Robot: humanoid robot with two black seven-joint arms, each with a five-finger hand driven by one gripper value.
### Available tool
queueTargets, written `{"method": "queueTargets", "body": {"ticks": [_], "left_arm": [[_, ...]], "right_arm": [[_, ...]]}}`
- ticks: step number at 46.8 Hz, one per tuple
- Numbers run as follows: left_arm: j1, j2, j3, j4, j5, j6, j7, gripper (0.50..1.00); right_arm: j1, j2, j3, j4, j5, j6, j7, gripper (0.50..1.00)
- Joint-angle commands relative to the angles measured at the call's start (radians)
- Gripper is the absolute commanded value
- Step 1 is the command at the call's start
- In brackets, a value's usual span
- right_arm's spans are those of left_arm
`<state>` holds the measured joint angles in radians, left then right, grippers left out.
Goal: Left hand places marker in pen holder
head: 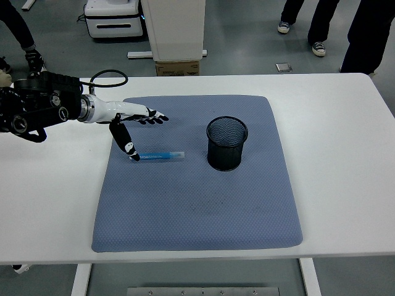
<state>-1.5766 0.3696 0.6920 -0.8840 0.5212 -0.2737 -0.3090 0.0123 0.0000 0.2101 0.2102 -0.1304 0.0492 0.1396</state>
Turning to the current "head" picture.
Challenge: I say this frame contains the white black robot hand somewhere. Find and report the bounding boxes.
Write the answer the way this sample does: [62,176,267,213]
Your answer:
[91,96,170,162]

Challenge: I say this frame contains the white table leg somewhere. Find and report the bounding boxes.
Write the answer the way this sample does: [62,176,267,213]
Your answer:
[298,257,322,296]
[70,264,93,296]

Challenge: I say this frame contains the blue marker with clear cap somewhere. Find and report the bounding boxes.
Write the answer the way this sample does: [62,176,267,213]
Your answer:
[137,150,186,161]

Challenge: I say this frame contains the person in blue sneakers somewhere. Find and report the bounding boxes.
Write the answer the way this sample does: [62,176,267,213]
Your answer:
[276,0,340,58]

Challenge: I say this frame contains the blue-grey padded mat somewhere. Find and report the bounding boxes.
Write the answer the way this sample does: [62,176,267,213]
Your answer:
[91,94,304,253]

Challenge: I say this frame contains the grey base bar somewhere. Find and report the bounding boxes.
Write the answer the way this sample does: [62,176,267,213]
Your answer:
[127,49,207,60]

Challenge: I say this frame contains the white cabinet column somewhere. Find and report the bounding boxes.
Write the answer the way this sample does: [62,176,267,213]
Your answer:
[141,0,207,62]

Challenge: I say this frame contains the person in dark shoes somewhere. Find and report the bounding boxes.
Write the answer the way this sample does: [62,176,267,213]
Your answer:
[0,0,46,75]

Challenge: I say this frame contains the grey metal plate with screws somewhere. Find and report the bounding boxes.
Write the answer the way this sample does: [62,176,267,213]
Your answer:
[126,287,280,296]

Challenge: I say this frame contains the brown cardboard box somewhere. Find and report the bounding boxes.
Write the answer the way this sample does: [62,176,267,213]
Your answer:
[155,60,200,77]

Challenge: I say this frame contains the black mesh pen holder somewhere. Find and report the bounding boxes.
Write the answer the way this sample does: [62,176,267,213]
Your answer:
[206,115,249,173]

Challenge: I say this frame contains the person in white shoes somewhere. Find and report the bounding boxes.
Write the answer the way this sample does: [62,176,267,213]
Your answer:
[339,0,395,77]

